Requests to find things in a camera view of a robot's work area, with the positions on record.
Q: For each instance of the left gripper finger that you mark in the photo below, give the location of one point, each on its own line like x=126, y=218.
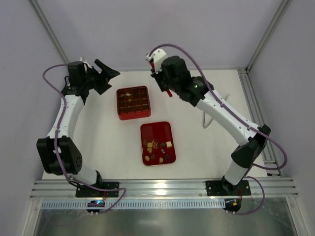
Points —
x=106, y=73
x=102, y=86

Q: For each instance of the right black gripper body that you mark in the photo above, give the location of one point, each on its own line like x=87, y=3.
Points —
x=159, y=80

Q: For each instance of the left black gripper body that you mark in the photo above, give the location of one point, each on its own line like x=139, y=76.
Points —
x=99, y=79

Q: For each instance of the red compartment chocolate box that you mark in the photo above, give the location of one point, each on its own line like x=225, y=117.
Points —
x=139, y=107

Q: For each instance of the metal serving tongs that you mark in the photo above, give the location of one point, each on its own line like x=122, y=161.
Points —
x=206, y=123

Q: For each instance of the red box lid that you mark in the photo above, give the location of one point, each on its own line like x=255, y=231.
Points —
x=169, y=93

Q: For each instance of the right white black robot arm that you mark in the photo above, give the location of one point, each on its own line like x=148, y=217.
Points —
x=250, y=137

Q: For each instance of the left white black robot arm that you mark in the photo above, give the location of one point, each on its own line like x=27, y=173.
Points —
x=58, y=153

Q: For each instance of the red chocolate tray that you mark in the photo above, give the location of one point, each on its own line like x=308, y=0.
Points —
x=157, y=133

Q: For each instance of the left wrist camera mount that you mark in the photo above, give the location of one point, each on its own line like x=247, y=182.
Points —
x=87, y=65

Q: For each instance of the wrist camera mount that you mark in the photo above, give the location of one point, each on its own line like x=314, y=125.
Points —
x=87, y=65
x=156, y=58

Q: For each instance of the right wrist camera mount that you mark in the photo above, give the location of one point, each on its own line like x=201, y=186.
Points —
x=156, y=58

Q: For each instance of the left aluminium frame post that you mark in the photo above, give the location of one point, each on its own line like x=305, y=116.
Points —
x=49, y=30

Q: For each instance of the aluminium frame post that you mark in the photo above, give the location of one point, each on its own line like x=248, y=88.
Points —
x=272, y=26
x=49, y=30

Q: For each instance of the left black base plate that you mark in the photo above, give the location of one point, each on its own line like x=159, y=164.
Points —
x=111, y=188

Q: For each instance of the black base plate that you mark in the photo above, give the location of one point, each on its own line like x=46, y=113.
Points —
x=216, y=188
x=111, y=188

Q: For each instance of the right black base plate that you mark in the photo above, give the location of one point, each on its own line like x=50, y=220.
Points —
x=216, y=188

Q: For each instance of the white slotted cable duct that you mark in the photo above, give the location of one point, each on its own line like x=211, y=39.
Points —
x=125, y=204

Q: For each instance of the right aluminium frame post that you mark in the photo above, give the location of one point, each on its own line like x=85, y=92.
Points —
x=272, y=26

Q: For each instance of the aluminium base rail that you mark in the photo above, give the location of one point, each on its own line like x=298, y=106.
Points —
x=50, y=189

